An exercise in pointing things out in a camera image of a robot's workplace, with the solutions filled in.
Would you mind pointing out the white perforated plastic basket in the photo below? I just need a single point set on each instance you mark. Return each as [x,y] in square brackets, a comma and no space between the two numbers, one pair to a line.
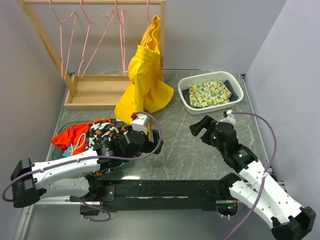
[209,92]

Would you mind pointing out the camouflage print shorts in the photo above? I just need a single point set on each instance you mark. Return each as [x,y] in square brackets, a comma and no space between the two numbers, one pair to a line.
[104,131]

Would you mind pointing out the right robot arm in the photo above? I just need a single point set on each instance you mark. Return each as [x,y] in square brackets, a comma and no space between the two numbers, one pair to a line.
[252,184]

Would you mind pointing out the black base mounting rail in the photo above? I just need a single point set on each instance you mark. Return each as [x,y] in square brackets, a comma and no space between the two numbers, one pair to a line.
[151,195]

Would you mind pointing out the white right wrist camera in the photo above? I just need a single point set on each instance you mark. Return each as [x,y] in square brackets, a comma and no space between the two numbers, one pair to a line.
[228,117]

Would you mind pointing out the yellow shorts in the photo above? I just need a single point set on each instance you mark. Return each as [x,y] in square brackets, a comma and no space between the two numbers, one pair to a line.
[146,92]

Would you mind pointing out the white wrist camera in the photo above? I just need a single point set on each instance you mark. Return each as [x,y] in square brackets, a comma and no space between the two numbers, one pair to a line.
[140,123]
[228,117]

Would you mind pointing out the dark navy folded cloth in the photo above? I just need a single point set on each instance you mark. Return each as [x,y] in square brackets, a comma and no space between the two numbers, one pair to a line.
[231,86]

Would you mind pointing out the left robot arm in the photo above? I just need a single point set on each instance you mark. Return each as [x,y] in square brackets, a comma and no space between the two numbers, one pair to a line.
[33,181]

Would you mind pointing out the orange shorts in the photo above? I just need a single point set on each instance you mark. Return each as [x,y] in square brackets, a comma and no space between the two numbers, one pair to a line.
[74,135]

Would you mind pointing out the wooden hanger rack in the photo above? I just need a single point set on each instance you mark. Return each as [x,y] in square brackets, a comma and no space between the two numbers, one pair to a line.
[104,83]

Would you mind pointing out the lemon print cloth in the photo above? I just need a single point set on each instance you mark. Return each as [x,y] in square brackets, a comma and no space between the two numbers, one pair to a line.
[208,93]

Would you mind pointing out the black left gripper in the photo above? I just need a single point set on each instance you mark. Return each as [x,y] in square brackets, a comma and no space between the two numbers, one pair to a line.
[151,146]

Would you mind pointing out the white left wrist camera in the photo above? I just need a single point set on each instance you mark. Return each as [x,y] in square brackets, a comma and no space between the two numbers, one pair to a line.
[140,123]

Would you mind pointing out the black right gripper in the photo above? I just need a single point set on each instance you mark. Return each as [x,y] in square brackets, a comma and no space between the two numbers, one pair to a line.
[208,123]

